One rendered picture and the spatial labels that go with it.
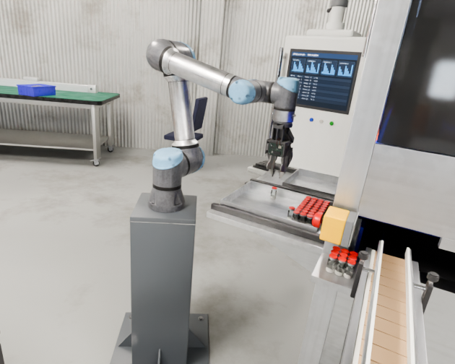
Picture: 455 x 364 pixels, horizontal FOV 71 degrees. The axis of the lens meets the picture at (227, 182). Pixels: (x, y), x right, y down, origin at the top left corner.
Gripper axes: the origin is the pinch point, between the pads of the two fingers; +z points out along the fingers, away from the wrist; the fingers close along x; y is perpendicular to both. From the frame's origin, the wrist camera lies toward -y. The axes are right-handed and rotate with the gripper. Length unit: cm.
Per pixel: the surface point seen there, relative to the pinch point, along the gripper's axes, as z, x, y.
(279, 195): 9.8, 1.4, -3.4
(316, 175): 8.7, 8.5, -37.4
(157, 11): -101, -288, -282
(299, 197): 8.6, 9.3, -3.3
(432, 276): -1, 49, 46
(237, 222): 10.8, -2.9, 27.2
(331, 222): -3.0, 26.9, 37.8
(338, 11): -69, -3, -78
